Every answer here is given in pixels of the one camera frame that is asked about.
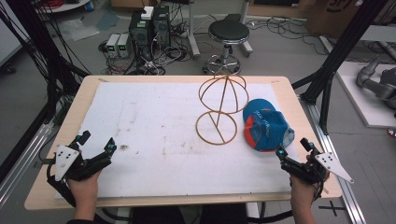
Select blue and orange cap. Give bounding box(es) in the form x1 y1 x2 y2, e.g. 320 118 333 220
242 98 295 153

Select white table cloth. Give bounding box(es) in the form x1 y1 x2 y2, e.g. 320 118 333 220
54 81 302 199

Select person's right hand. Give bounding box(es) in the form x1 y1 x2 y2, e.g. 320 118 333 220
289 172 331 205

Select white table leg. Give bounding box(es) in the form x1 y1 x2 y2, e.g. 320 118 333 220
238 0 254 58
186 0 201 61

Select person's dark legs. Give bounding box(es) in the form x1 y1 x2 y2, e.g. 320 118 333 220
130 203 250 224

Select aluminium rail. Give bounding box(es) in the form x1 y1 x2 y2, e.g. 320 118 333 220
0 120 56 207
299 95 368 224

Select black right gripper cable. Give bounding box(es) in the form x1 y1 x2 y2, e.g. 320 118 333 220
313 182 325 201

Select grey-blue sheet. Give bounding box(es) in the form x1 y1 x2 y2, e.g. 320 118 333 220
94 10 121 31

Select clear plastic sheet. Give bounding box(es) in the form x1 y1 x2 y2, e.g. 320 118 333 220
58 18 101 42

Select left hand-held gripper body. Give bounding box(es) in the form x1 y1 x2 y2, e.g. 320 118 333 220
54 144 112 183

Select black metal frame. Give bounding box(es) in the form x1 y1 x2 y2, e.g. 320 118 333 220
0 0 92 185
291 0 390 135

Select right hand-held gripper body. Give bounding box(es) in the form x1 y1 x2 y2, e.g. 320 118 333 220
280 151 355 185

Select black computer tower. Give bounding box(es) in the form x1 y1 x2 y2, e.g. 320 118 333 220
151 5 172 49
128 12 154 60

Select cardboard box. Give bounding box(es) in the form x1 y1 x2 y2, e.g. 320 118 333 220
304 0 396 39

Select golden wire hat stand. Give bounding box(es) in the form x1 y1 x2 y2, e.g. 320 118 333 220
194 73 249 147

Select tangle of floor cables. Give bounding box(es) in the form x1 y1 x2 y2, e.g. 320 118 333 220
98 27 192 77

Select grey bench power supply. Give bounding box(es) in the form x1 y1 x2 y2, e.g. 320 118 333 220
117 33 131 59
106 33 121 59

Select person's left hand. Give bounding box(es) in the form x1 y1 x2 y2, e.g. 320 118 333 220
66 170 103 208

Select black floor cables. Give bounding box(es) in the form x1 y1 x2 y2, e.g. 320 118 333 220
245 15 331 56

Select white platform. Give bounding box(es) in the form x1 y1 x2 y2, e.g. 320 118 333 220
335 61 396 129

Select black round stool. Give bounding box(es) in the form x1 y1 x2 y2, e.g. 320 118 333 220
202 19 251 76

